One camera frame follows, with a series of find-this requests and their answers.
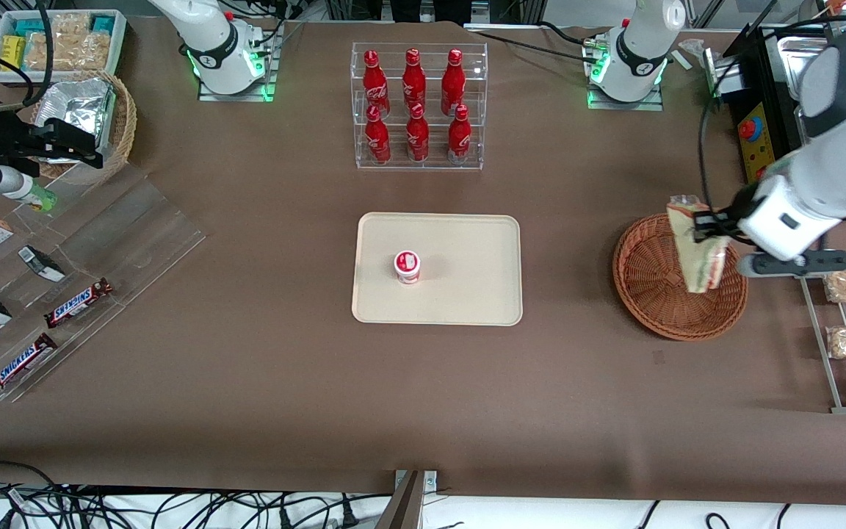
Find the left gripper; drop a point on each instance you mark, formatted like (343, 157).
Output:
(740, 203)

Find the triangle sandwich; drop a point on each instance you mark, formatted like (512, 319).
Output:
(702, 264)

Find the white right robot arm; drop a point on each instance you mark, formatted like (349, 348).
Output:
(210, 40)

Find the light wicker basket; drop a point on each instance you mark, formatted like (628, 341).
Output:
(123, 121)

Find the brown wicker basket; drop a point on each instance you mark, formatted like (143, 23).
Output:
(651, 286)

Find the steel tray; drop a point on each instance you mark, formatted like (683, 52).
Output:
(794, 55)

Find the beige plastic tray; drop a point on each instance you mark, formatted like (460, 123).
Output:
(467, 264)

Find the small green packet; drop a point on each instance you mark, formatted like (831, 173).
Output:
(42, 198)

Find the rice cracker packets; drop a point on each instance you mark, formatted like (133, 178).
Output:
(70, 48)

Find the red emergency stop button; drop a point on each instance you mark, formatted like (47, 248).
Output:
(750, 131)

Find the clear acrylic display stand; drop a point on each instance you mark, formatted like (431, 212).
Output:
(129, 228)

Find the yellow snack box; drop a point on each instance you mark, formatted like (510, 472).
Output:
(12, 53)

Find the white plastic bin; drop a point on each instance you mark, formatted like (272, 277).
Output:
(118, 44)

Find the teal snack box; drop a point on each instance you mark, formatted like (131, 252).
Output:
(30, 28)
(103, 24)

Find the silver metal box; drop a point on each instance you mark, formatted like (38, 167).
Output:
(722, 73)

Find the brown snickers bar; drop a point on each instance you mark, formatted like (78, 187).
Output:
(78, 303)
(20, 364)

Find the red cola bottle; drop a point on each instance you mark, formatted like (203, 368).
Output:
(460, 139)
(375, 84)
(453, 84)
(413, 81)
(417, 139)
(377, 139)

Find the clear acrylic bottle rack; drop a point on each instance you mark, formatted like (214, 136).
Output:
(423, 158)

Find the red white yogurt cup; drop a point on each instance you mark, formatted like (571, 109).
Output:
(407, 267)

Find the brown table cloth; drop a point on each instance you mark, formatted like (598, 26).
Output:
(423, 411)

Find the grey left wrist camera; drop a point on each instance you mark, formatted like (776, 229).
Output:
(790, 264)

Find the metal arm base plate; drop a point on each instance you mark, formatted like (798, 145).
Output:
(269, 73)
(654, 99)

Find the metal bracket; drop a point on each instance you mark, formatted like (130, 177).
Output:
(412, 503)

